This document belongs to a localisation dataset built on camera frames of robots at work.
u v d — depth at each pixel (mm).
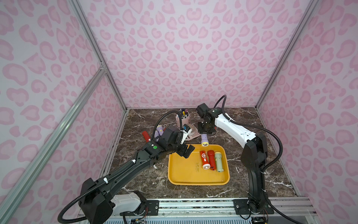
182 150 663
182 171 858
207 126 743
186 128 652
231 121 588
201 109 720
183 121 1007
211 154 903
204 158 877
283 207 749
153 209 728
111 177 418
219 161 873
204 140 831
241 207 735
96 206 369
